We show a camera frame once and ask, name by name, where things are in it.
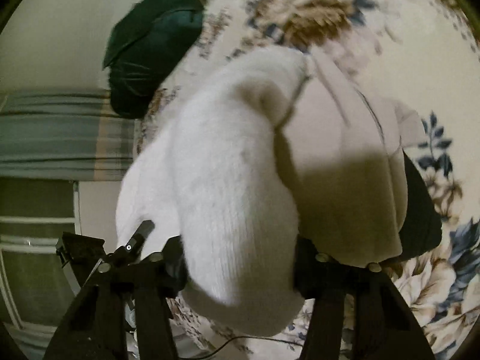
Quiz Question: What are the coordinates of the floral bed blanket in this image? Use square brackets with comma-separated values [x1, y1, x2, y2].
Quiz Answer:
[134, 0, 479, 359]

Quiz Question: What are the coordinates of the folded black garment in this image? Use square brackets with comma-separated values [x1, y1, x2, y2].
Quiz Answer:
[394, 154, 443, 262]

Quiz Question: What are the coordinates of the white beaded sweater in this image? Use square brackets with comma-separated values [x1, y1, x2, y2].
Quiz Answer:
[115, 46, 307, 336]

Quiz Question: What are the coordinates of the window frame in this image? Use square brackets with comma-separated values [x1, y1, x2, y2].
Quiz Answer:
[1, 178, 80, 359]

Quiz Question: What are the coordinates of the green striped curtain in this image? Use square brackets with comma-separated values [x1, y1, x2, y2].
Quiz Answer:
[1, 89, 135, 181]

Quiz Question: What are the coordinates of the dark green pillow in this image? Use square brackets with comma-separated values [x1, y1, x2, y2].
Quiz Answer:
[103, 0, 207, 119]

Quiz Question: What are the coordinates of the folded beige garment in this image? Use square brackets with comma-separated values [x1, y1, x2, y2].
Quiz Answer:
[281, 48, 426, 267]

